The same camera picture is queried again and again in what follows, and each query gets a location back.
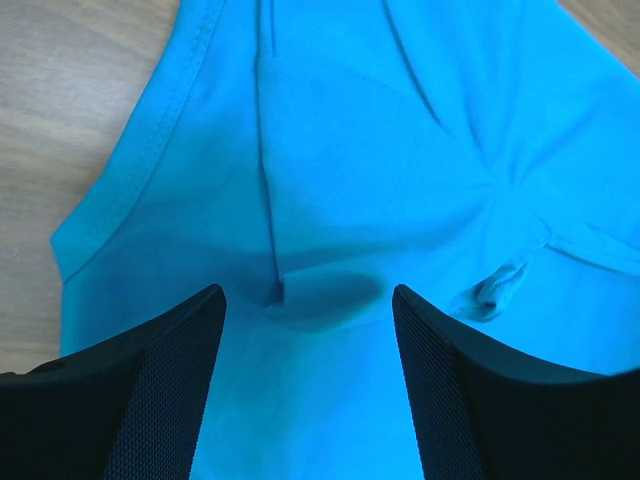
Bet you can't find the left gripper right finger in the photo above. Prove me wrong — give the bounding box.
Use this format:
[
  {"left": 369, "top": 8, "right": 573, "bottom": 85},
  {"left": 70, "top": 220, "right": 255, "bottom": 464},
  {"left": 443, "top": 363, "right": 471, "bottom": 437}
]
[{"left": 392, "top": 285, "right": 639, "bottom": 480}]

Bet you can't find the teal t shirt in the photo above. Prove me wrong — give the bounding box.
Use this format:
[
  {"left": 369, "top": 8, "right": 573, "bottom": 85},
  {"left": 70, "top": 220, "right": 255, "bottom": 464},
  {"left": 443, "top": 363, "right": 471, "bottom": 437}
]
[{"left": 52, "top": 0, "right": 639, "bottom": 479}]

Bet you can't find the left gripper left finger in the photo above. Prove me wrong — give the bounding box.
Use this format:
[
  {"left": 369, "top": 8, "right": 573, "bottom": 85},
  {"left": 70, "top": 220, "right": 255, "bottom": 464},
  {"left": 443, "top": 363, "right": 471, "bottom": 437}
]
[{"left": 1, "top": 285, "right": 226, "bottom": 480}]

